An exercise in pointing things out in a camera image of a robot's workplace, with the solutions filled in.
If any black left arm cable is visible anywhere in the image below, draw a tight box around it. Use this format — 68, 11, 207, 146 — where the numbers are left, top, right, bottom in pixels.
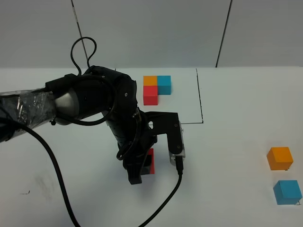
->
0, 37, 184, 227

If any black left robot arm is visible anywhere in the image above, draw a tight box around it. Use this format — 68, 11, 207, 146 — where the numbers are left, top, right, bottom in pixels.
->
0, 66, 157, 184

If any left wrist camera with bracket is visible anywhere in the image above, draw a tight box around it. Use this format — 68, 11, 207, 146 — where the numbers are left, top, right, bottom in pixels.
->
145, 112, 186, 168

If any blue template block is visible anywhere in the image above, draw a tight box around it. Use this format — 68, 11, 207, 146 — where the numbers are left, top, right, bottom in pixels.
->
157, 76, 171, 95

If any orange template block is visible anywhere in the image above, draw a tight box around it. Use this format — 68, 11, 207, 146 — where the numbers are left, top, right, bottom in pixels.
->
143, 76, 158, 86

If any red template block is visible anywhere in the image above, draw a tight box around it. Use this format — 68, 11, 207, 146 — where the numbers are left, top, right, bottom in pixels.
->
143, 86, 158, 105

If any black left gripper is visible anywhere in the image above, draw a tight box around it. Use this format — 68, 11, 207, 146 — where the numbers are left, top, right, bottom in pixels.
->
106, 107, 157, 184

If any loose blue block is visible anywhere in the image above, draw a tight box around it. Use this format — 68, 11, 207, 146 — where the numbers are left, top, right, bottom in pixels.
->
273, 180, 303, 205

